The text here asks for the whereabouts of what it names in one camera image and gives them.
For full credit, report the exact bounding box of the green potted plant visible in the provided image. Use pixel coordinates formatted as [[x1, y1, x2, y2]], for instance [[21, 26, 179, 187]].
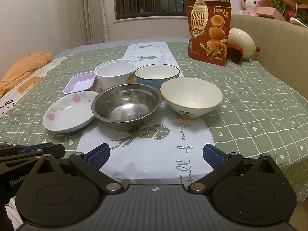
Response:
[[268, 0, 307, 26]]

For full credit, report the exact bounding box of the pink box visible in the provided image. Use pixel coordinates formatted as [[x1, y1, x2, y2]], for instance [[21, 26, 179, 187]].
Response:
[[256, 7, 287, 21]]

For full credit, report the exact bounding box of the white disposable plastic bowl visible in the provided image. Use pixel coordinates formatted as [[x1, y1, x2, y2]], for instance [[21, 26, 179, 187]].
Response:
[[95, 59, 138, 91]]

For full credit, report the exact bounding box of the white floral plate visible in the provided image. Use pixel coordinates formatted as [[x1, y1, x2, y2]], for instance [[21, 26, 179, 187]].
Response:
[[43, 91, 98, 133]]

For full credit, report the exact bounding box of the white deer table runner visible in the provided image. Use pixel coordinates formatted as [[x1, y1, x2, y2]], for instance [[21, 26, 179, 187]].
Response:
[[76, 42, 216, 181]]

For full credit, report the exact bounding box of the dark red round object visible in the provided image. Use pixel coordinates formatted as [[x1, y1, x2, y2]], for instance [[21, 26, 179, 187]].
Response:
[[226, 43, 243, 64]]

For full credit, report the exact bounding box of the blue enamel bowl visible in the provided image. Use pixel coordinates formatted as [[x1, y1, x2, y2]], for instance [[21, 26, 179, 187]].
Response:
[[135, 64, 180, 90]]

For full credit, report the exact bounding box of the white yellow-rimmed ceramic bowl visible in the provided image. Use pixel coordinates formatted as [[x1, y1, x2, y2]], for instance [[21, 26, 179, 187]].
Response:
[[160, 77, 223, 120]]

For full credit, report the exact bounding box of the orange cloth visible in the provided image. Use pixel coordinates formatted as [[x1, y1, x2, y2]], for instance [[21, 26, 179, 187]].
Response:
[[0, 51, 52, 98]]

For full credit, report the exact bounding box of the pink plush toy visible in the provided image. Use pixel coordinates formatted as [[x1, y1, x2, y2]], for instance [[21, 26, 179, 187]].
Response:
[[239, 0, 268, 17]]

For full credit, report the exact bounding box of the beige curtain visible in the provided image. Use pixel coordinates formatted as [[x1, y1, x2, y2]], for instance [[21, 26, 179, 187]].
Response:
[[78, 0, 109, 44]]

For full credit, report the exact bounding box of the cartoon print bedsheet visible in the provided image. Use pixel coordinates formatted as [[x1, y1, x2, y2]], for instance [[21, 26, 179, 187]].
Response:
[[0, 55, 70, 117]]

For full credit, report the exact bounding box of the lilac rectangular plastic tray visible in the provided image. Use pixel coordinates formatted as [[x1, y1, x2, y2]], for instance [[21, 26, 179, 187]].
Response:
[[63, 71, 98, 94]]

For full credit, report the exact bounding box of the stainless steel bowl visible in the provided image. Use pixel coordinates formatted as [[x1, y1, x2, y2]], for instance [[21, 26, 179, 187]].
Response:
[[91, 84, 162, 131]]

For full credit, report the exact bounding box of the red quail eggs bag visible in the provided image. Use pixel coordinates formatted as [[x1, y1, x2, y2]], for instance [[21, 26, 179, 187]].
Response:
[[186, 0, 232, 66]]

